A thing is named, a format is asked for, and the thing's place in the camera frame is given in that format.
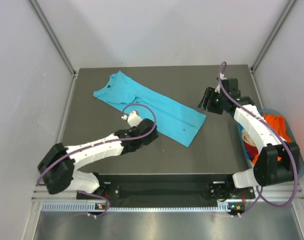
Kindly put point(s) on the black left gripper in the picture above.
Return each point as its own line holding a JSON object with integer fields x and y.
{"x": 153, "y": 136}

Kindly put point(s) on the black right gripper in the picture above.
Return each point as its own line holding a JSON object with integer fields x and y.
{"x": 209, "y": 95}

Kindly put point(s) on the cyan t shirt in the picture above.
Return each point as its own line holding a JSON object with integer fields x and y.
{"x": 173, "y": 119}

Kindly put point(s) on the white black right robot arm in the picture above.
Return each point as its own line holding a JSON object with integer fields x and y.
{"x": 276, "y": 156}

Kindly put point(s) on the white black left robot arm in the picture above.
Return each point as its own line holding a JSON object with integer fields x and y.
{"x": 59, "y": 168}

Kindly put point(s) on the red t shirt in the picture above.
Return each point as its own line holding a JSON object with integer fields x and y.
{"x": 251, "y": 151}

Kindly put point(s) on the orange t shirt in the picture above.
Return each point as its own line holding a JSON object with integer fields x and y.
{"x": 278, "y": 124}

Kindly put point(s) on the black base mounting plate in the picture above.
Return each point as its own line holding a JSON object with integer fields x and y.
{"x": 170, "y": 190}

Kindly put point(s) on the blue laundry basket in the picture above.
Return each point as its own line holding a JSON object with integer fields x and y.
{"x": 265, "y": 111}

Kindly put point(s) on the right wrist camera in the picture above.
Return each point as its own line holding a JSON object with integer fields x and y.
{"x": 219, "y": 83}

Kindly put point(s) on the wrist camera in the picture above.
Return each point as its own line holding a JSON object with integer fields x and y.
{"x": 219, "y": 83}
{"x": 133, "y": 119}

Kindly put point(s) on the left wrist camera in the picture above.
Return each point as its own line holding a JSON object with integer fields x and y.
{"x": 133, "y": 119}

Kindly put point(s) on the white slotted cable duct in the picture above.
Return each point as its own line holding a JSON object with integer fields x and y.
{"x": 100, "y": 207}

